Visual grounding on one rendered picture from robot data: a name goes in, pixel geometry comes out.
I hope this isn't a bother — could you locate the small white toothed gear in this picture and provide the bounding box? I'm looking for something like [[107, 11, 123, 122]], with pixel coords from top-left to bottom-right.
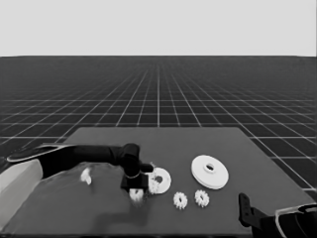
[[147, 178, 160, 195], [172, 191, 189, 210], [128, 187, 146, 204], [193, 188, 210, 208]]

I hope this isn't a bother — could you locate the small white T-shaped piece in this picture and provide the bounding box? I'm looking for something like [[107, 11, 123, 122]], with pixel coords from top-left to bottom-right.
[[80, 167, 93, 186]]

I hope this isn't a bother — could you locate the white round carrier with pins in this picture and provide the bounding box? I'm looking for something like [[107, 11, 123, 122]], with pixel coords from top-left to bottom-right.
[[147, 167, 172, 195]]

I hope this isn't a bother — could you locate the large thick white disc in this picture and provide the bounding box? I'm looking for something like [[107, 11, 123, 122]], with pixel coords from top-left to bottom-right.
[[190, 154, 230, 190]]

